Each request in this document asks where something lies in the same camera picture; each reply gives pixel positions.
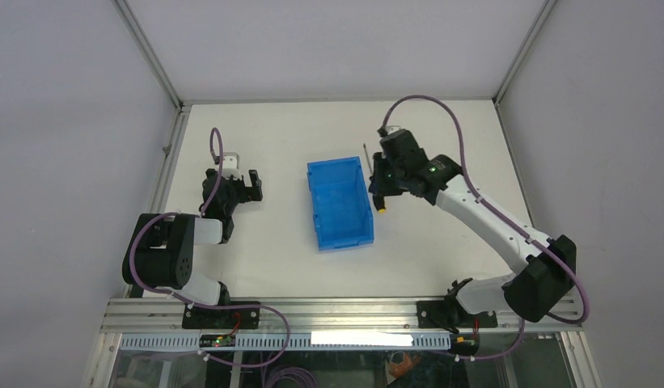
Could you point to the white slotted cable duct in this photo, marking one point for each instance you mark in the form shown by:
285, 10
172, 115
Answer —
316, 340

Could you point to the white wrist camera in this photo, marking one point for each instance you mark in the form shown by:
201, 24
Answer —
390, 129
230, 166

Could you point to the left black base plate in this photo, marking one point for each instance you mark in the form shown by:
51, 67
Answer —
243, 315

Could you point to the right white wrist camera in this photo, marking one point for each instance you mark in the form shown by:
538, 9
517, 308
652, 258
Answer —
390, 129

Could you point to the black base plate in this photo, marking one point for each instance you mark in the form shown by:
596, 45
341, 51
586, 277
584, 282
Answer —
433, 316
243, 315

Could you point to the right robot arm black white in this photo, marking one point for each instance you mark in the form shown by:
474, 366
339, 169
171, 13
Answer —
539, 265

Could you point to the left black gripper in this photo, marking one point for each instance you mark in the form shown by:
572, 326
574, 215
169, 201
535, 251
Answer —
234, 189

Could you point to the orange object under table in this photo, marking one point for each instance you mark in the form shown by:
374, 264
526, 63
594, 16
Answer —
400, 363

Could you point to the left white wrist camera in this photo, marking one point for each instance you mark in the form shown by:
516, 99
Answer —
230, 166

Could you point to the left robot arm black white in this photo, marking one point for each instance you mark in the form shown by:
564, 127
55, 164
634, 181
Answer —
159, 258

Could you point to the black yellow screwdriver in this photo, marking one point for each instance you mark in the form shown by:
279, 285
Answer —
368, 158

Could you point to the blue plastic bin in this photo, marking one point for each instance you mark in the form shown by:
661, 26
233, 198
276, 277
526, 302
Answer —
341, 210

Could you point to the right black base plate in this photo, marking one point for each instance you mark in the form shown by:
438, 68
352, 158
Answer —
433, 316

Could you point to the aluminium mounting rail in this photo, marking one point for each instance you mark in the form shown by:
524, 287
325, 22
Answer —
389, 314

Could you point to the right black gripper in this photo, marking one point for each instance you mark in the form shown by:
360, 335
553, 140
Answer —
381, 184

